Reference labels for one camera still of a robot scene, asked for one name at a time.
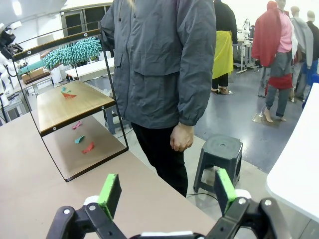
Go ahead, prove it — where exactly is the mannequin in grey hoodie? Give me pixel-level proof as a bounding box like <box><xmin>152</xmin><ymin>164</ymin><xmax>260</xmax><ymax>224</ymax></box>
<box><xmin>290</xmin><ymin>5</ymin><xmax>314</xmax><ymax>100</ymax></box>

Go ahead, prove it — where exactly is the grey metal workbench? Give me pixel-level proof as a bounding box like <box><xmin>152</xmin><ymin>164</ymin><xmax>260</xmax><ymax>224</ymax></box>
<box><xmin>233</xmin><ymin>38</ymin><xmax>260</xmax><ymax>74</ymax></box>

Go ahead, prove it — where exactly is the white rounded side table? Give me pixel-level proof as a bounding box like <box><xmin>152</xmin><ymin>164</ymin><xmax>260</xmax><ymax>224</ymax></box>
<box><xmin>265</xmin><ymin>82</ymin><xmax>319</xmax><ymax>225</ymax></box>

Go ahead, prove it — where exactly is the metal mannequin base plate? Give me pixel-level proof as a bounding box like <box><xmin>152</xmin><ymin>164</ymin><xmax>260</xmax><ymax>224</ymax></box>
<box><xmin>251</xmin><ymin>112</ymin><xmax>284</xmax><ymax>128</ymax></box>

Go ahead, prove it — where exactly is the person's right forearm grey sleeve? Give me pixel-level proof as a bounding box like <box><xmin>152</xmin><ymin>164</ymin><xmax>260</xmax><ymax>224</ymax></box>
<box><xmin>99</xmin><ymin>9</ymin><xmax>118</xmax><ymax>53</ymax></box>

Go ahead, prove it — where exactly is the white background table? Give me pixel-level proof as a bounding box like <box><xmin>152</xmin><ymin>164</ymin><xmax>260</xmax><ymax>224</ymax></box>
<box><xmin>65</xmin><ymin>57</ymin><xmax>116</xmax><ymax>83</ymax></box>

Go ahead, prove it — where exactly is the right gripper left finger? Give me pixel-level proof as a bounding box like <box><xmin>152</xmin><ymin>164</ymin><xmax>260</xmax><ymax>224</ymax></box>
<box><xmin>46</xmin><ymin>173</ymin><xmax>130</xmax><ymax>239</ymax></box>

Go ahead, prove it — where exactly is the dark grey plastic stool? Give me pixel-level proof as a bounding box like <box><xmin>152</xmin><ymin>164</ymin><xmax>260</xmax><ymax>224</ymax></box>
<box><xmin>193</xmin><ymin>133</ymin><xmax>244</xmax><ymax>194</ymax></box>

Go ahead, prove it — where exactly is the person in grey jacket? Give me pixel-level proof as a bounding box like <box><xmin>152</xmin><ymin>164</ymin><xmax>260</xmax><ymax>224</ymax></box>
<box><xmin>99</xmin><ymin>0</ymin><xmax>217</xmax><ymax>198</ymax></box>

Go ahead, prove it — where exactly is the person's left hand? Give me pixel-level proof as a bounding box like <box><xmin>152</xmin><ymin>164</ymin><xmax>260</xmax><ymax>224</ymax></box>
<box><xmin>169</xmin><ymin>121</ymin><xmax>194</xmax><ymax>152</ymax></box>

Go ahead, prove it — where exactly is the brown cardboard box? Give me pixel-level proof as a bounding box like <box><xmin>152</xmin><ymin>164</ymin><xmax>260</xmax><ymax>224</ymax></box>
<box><xmin>21</xmin><ymin>67</ymin><xmax>52</xmax><ymax>85</ymax></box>

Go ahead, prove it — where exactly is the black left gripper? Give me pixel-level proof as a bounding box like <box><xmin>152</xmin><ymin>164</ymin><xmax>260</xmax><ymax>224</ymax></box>
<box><xmin>0</xmin><ymin>29</ymin><xmax>17</xmax><ymax>60</ymax></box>

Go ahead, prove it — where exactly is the person's left forearm grey sleeve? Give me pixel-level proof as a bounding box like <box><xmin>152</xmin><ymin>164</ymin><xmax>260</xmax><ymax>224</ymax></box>
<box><xmin>177</xmin><ymin>69</ymin><xmax>217</xmax><ymax>126</ymax></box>

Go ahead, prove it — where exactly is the black floor cable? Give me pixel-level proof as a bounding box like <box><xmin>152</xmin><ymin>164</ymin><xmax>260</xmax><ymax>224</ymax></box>
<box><xmin>185</xmin><ymin>193</ymin><xmax>219</xmax><ymax>201</ymax></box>

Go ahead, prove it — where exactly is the teal chenille duster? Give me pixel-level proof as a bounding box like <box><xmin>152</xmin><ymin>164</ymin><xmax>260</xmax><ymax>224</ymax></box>
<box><xmin>18</xmin><ymin>36</ymin><xmax>102</xmax><ymax>75</ymax></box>

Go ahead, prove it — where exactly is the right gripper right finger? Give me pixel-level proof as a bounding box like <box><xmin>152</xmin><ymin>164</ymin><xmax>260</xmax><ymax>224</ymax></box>
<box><xmin>206</xmin><ymin>168</ymin><xmax>284</xmax><ymax>239</ymax></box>

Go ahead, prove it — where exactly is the mannequin with red cloth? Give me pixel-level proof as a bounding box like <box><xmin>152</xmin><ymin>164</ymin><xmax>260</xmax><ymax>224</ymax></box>
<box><xmin>251</xmin><ymin>0</ymin><xmax>299</xmax><ymax>124</ymax></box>

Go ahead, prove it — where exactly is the figure with yellow apron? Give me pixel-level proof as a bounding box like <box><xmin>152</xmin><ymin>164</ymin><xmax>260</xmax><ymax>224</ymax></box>
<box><xmin>211</xmin><ymin>0</ymin><xmax>239</xmax><ymax>96</ymax></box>

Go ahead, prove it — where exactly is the mannequin in black top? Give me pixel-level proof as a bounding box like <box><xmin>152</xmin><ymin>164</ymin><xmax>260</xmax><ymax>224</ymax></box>
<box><xmin>306</xmin><ymin>9</ymin><xmax>319</xmax><ymax>65</ymax></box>

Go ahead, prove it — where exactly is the black frame wooden shelf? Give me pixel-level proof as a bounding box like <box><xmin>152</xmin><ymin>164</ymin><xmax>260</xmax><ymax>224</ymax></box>
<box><xmin>11</xmin><ymin>21</ymin><xmax>129</xmax><ymax>182</ymax></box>

